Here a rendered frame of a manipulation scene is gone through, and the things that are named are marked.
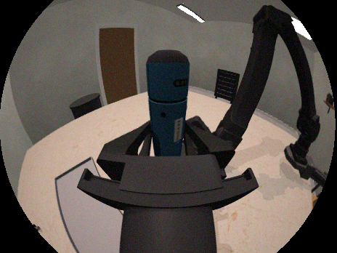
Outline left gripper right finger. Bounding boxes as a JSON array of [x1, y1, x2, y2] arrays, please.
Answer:
[[184, 120, 235, 169]]

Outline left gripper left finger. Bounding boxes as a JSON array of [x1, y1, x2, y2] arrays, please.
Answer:
[[101, 120, 152, 156]]

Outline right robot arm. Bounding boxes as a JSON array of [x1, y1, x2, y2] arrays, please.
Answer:
[[187, 5, 320, 166]]

